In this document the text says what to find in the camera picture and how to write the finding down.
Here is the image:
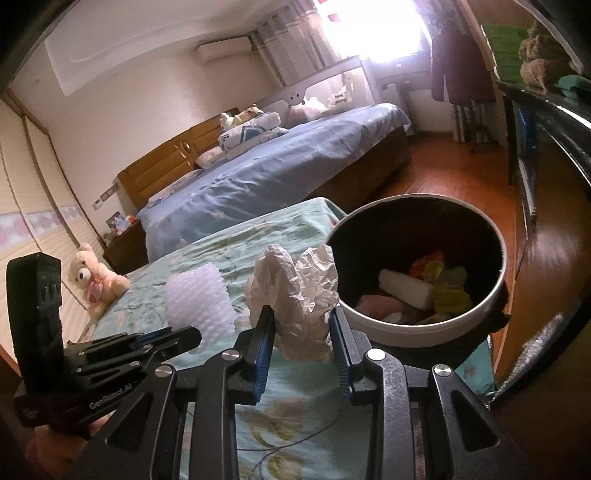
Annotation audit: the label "white round trash bin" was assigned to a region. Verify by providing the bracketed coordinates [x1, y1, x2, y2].
[327, 194, 508, 348]

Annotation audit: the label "wooden headboard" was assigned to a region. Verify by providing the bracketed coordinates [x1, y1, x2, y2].
[117, 116, 221, 210]

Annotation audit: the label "white paper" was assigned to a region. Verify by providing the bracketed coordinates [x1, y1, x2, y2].
[245, 244, 339, 363]

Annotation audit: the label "yellow snack bag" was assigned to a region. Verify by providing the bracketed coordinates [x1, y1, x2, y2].
[423, 260, 473, 316]

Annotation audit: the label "dark red hanging coat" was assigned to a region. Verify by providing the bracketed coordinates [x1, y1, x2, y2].
[431, 26, 495, 106]

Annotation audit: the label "photo frame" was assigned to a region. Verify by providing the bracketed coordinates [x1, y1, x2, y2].
[106, 211, 131, 236]

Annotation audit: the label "cream teddy bear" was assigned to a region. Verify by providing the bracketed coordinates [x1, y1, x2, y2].
[68, 243, 130, 320]

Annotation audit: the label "floral green tablecloth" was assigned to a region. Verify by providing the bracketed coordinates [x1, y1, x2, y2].
[89, 196, 498, 480]

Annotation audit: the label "bed with blue cover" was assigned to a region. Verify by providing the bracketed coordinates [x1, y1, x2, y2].
[138, 103, 411, 262]

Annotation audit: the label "white air conditioner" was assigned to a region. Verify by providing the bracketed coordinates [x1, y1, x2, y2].
[194, 36, 252, 65]

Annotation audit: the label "black tv cabinet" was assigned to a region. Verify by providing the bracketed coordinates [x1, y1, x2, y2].
[495, 82, 590, 381]

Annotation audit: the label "green boxes stack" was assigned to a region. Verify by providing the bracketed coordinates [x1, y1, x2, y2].
[481, 24, 528, 83]

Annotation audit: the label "red snack bag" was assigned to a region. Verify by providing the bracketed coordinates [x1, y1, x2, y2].
[409, 250, 445, 279]

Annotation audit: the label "grey bed guard rail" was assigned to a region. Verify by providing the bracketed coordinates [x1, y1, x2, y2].
[256, 56, 380, 129]

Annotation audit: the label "sliding wardrobe doors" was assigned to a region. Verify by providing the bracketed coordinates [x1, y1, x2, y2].
[1, 101, 103, 343]

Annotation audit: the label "pink pillow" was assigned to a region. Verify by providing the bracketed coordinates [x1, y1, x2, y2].
[195, 146, 224, 169]

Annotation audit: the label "grey curtain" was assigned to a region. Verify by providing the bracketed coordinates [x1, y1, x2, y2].
[249, 1, 342, 87]

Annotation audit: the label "white foam net sleeve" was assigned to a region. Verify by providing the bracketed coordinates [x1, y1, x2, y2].
[164, 262, 238, 351]

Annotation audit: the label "white foam block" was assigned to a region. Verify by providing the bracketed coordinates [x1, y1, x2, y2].
[379, 269, 433, 310]

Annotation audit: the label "person's left hand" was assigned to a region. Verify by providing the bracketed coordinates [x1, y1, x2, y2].
[26, 425, 89, 479]

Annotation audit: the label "plush toys on quilt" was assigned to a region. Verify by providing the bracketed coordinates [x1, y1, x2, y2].
[219, 104, 263, 132]

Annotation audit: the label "pink plastic bag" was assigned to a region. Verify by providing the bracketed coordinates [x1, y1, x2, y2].
[355, 295, 419, 324]

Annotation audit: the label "brown folded towel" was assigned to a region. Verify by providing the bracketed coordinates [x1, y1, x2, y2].
[519, 21, 575, 91]

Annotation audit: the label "wooden nightstand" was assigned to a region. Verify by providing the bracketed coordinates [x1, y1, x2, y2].
[103, 221, 148, 275]

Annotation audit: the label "folded white blue quilt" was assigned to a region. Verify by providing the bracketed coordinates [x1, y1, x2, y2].
[217, 112, 288, 160]

